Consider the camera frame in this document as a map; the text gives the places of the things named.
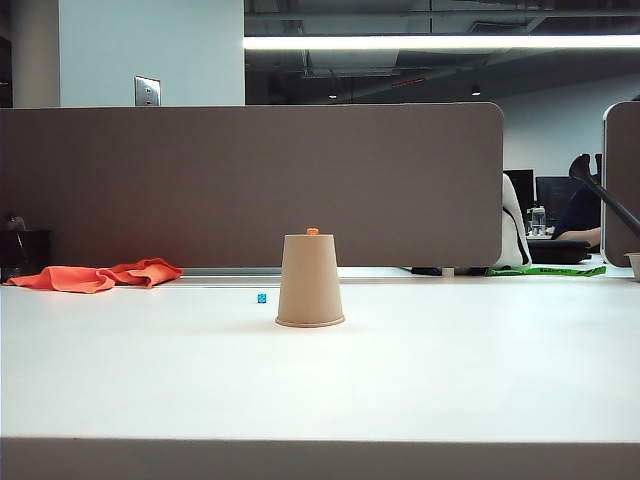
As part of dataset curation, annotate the black diagonal rod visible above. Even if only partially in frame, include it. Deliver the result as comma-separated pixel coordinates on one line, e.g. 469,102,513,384
569,153,640,229

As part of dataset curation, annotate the long ceiling light strip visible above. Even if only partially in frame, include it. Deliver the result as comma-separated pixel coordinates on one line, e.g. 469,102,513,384
243,33,640,50

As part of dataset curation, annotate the metal wall switch plate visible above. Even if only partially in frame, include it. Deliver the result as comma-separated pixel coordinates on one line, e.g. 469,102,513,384
133,74,162,107

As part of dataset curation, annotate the black box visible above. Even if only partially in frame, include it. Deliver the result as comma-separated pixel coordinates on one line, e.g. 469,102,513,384
0,228,52,281

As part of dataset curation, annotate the black computer monitor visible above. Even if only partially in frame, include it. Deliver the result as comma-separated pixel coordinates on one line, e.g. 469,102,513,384
503,169,535,221

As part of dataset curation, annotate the seated person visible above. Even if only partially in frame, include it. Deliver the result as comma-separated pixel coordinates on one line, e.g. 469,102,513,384
552,187,604,251

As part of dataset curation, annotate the brown paper cup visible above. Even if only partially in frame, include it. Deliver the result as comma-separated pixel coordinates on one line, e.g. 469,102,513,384
274,233,347,329

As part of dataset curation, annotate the black bag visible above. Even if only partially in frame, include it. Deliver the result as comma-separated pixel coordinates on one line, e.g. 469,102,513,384
525,238,592,264

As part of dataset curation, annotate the wide computer monitor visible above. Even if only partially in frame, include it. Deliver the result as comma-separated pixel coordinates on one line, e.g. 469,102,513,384
534,175,576,229

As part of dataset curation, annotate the orange cloth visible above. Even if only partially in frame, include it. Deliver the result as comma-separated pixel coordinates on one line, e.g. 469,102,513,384
3,257,184,294

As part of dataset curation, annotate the wide brown desk partition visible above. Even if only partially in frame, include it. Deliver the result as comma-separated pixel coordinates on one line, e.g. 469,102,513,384
0,102,505,270

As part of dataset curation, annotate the narrow brown desk partition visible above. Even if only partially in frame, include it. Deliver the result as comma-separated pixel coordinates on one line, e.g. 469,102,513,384
601,101,640,268

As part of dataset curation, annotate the green tape strip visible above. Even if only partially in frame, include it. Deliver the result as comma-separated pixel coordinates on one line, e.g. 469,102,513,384
487,264,607,278

